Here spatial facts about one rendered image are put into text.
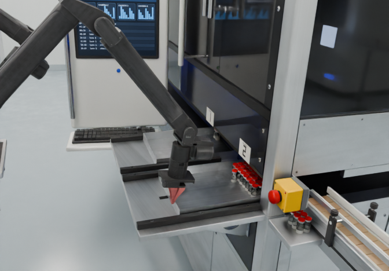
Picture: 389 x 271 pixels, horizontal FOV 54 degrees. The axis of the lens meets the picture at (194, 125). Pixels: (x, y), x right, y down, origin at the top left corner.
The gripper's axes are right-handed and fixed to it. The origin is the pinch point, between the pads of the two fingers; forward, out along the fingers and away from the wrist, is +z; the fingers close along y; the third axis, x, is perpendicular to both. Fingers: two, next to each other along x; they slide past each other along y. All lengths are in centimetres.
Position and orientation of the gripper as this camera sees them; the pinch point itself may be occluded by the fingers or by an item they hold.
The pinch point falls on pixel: (172, 200)
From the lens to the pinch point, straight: 123.4
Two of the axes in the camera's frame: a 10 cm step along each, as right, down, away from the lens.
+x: -3.1, -3.5, 8.8
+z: -1.7, 9.3, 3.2
